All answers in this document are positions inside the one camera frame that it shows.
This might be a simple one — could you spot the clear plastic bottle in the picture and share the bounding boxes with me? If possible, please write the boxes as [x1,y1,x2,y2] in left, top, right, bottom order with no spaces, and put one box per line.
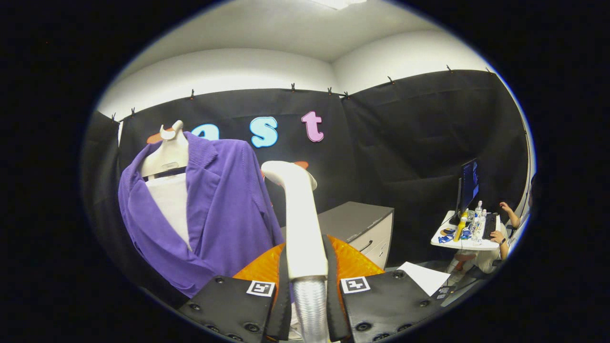
[471,201,487,240]

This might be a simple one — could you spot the ceiling light panel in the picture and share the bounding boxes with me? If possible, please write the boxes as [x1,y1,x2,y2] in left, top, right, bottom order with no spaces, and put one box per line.
[310,0,367,10]

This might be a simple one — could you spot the small white table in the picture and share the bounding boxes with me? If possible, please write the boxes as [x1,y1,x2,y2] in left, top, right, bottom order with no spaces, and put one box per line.
[430,211,502,252]

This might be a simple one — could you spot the purple jacket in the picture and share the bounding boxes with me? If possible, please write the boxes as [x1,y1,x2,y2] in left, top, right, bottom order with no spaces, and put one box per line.
[118,132,285,298]

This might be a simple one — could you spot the yellow bottle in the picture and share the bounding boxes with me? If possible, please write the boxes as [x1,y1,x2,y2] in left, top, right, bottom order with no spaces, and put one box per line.
[454,210,468,242]

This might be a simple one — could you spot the black backdrop cloth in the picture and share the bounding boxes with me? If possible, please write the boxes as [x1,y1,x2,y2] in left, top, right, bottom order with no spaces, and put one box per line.
[81,70,529,305]

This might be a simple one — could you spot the white garment steamer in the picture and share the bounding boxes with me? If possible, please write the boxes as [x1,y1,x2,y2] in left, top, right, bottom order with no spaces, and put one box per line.
[261,161,330,343]

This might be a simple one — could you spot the computer monitor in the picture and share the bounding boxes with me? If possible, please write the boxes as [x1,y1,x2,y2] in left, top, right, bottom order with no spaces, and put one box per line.
[457,159,480,224]

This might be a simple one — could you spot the cream garment hanger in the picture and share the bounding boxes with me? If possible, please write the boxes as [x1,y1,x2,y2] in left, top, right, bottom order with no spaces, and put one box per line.
[140,120,190,178]

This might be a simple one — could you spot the row of black cloth clips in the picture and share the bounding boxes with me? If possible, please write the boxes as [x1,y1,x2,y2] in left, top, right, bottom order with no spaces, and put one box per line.
[111,64,495,122]

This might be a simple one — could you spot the white paper sheet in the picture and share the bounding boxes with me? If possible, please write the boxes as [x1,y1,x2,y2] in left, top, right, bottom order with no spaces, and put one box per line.
[396,261,451,297]

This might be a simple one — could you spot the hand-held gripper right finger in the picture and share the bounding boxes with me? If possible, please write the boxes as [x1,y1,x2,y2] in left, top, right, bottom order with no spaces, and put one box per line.
[322,234,448,343]

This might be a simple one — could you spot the black keyboard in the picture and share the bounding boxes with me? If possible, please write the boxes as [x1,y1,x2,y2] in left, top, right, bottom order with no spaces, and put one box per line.
[482,213,498,240]

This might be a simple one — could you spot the grey drawer cabinet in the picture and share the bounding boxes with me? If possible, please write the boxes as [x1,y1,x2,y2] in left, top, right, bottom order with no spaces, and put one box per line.
[281,201,395,271]

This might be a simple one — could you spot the white garment board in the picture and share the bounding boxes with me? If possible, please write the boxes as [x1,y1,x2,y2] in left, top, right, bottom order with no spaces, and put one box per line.
[144,172,193,252]

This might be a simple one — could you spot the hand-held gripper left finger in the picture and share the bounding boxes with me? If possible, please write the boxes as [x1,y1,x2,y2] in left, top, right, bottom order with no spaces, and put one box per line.
[179,243,292,343]

